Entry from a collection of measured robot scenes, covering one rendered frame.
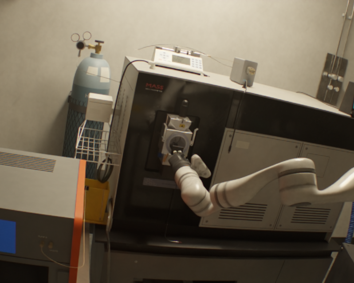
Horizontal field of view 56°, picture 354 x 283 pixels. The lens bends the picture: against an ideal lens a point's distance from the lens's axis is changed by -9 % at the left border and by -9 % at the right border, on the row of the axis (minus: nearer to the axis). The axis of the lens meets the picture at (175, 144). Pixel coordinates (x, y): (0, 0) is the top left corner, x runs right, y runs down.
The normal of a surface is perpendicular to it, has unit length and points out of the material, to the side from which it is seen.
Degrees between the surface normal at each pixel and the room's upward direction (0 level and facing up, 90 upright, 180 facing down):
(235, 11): 90
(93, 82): 85
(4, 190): 0
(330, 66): 90
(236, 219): 90
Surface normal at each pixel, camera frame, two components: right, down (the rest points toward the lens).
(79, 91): -0.32, 0.20
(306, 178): 0.14, -0.31
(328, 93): 0.21, 0.32
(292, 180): -0.55, -0.25
